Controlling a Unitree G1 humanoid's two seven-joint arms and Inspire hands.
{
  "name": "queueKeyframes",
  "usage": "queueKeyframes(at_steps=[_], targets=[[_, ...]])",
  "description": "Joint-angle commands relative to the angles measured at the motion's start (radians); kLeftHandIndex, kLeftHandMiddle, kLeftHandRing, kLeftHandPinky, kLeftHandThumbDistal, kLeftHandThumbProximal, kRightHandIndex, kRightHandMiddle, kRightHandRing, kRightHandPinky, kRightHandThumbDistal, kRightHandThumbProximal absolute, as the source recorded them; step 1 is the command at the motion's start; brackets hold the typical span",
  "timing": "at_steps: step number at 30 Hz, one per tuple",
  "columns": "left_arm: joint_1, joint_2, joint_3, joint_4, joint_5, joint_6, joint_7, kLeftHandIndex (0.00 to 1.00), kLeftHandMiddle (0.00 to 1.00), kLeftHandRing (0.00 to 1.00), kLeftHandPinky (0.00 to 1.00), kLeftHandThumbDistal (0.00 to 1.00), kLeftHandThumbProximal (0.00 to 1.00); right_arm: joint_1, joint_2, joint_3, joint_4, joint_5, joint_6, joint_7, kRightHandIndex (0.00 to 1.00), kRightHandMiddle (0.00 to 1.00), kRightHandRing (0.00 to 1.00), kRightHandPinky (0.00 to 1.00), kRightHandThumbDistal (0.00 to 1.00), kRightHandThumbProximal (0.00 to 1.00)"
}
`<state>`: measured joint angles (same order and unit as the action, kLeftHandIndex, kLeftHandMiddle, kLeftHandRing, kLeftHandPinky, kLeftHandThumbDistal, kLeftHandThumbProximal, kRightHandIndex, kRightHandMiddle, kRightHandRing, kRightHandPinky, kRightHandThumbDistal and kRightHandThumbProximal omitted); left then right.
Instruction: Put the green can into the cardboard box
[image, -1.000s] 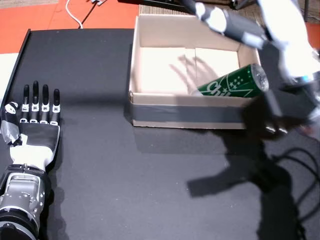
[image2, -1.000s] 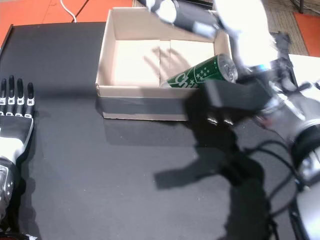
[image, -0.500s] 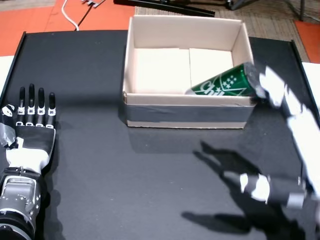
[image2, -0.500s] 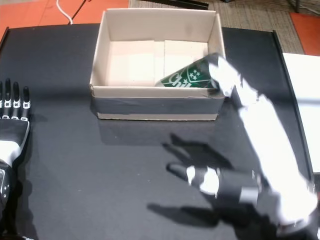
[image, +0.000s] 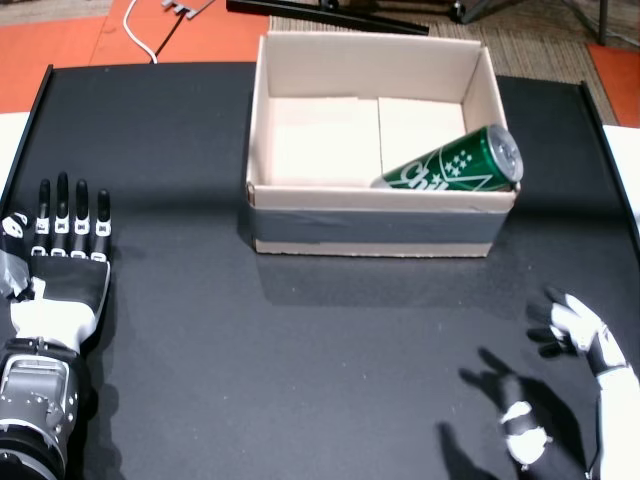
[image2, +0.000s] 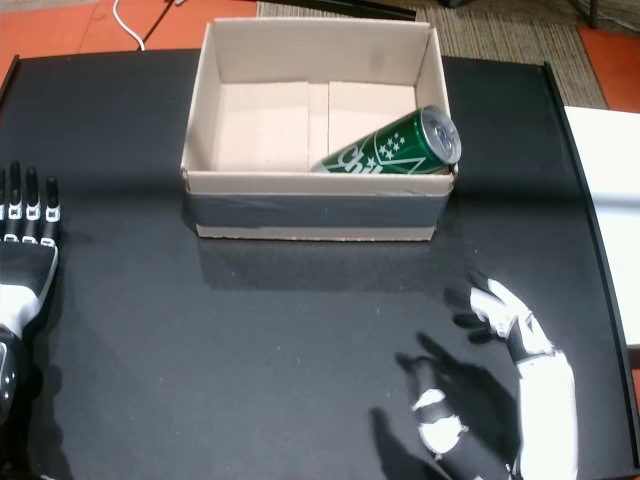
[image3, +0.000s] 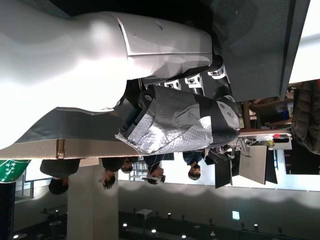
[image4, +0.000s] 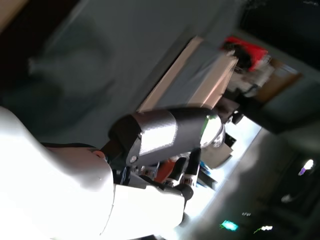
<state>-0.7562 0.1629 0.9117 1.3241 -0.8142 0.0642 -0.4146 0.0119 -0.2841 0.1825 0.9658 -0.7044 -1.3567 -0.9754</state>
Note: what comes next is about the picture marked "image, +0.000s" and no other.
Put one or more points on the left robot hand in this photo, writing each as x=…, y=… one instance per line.
x=65, y=290

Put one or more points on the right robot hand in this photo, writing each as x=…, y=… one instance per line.
x=585, y=325

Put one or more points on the green drink can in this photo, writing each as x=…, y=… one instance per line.
x=450, y=165

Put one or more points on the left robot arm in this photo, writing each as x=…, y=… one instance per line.
x=35, y=400

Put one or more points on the open cardboard box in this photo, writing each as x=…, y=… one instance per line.
x=375, y=225

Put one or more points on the white side table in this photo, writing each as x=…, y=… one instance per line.
x=10, y=150
x=622, y=165

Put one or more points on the black wheeled stand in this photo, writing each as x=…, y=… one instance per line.
x=467, y=10

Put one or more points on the black metal bar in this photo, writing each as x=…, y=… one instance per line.
x=325, y=15

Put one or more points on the black metal frame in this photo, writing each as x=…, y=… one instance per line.
x=602, y=22

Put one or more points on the grey metal bracket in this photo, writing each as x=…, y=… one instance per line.
x=185, y=6

